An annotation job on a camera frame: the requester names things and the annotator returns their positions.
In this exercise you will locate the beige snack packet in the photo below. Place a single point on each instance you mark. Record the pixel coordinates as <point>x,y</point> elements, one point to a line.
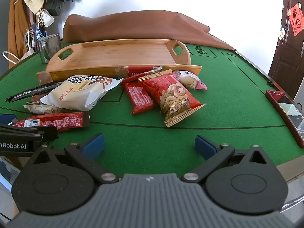
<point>40,108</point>

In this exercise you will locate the small white handbag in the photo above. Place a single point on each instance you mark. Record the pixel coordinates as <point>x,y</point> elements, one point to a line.
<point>47,19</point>

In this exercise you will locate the red white-label snack packet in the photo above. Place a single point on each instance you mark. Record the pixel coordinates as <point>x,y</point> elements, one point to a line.
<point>57,121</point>

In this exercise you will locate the black bar packet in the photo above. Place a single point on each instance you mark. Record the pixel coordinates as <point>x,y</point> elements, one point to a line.
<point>30,92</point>

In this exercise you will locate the metal cup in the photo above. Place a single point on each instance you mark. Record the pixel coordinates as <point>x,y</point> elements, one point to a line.
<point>47,48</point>

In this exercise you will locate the red gold nut packet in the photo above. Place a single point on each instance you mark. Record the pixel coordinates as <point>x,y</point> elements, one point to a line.
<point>173,99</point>

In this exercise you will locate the dark brown door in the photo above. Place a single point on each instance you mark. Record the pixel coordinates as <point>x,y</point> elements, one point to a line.
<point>285,59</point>

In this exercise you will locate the large white snack packet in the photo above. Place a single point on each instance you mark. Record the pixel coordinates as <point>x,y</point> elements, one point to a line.
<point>76,92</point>

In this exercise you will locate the blue striped bag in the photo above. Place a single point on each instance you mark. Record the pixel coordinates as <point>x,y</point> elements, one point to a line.
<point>40,32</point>

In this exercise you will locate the wooden tray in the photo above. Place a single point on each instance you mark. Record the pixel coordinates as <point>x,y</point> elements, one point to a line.
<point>118,54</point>

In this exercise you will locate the red door decoration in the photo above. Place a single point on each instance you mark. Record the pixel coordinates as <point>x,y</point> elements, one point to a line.
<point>296,19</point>

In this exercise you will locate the red brown-ended stick packet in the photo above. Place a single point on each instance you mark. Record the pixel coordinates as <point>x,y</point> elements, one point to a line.
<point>135,70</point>

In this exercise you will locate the slim red stick packet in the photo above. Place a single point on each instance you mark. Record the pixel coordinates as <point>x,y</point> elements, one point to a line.
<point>133,78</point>

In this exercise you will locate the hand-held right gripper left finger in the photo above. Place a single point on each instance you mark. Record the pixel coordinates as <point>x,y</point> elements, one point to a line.
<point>93,146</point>

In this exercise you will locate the orange coat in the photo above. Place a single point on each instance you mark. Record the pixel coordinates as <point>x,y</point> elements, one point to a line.
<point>17,28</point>

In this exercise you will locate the white paper bag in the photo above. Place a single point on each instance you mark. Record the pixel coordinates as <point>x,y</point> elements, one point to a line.
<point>27,54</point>

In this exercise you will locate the red bar packet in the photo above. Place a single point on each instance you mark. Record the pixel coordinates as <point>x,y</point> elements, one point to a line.
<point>140,97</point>

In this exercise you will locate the small white blue packet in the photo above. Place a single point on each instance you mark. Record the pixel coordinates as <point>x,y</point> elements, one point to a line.
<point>187,79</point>

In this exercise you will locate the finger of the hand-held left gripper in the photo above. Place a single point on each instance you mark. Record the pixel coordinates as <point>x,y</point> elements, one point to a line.
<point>48,133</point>
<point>7,119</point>

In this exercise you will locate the brown cloth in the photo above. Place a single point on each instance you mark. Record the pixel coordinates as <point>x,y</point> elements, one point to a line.
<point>142,26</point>

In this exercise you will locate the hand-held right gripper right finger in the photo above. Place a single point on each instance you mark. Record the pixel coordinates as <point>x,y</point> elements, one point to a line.
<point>204,147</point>

